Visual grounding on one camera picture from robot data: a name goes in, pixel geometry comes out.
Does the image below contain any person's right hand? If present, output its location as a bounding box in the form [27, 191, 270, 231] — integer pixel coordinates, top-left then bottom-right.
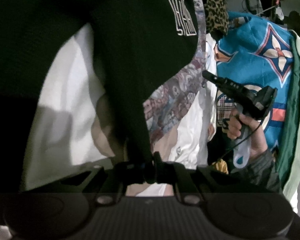
[226, 108, 268, 163]

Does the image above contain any gold round side table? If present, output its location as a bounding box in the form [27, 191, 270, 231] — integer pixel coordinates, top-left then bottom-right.
[287, 11, 300, 37]

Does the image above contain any leopard print garment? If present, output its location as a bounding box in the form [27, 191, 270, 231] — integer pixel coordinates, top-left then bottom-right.
[204, 0, 229, 41]

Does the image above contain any white bear print duvet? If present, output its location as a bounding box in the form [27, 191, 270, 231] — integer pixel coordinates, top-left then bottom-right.
[24, 25, 217, 190]

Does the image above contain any teal patterned blanket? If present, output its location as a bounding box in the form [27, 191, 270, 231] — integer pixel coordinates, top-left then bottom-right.
[214, 11, 294, 154]

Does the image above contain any light green blanket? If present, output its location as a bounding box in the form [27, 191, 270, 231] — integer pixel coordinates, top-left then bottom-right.
[276, 30, 300, 201]

